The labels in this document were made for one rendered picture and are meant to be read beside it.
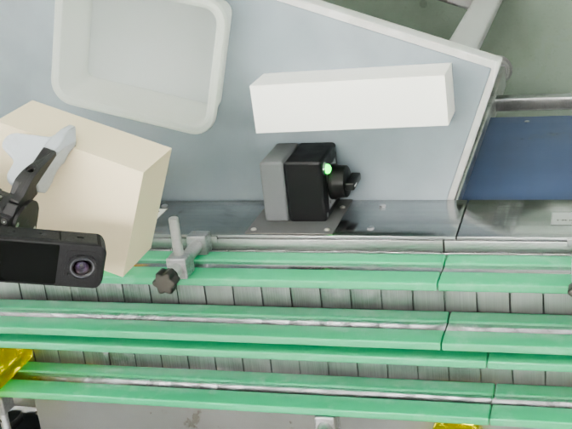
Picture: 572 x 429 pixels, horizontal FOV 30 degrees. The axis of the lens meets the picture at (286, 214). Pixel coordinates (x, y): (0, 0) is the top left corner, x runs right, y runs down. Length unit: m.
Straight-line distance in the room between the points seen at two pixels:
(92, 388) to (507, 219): 0.57
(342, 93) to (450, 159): 0.17
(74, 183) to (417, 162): 0.48
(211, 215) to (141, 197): 0.34
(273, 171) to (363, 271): 0.19
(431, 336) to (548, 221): 0.20
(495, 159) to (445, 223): 0.29
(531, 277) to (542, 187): 0.29
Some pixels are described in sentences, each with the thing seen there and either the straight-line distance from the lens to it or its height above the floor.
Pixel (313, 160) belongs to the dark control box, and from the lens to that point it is 1.31.
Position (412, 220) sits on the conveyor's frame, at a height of 0.83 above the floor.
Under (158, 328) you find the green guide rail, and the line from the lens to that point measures 1.33.
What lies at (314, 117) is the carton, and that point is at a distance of 1.31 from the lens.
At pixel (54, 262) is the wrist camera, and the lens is 0.97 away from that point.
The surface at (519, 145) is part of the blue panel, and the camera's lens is 1.63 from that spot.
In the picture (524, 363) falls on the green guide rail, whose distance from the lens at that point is 1.22.
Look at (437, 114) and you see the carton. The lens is 1.28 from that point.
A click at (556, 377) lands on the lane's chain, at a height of 0.88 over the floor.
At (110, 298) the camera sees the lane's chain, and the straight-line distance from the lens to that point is 1.42.
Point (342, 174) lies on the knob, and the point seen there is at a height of 0.81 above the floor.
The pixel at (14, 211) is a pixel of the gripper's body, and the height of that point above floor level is 1.23.
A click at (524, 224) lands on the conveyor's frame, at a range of 1.28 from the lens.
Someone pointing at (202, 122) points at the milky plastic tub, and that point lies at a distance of 1.34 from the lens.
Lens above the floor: 2.02
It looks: 63 degrees down
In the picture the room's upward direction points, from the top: 144 degrees counter-clockwise
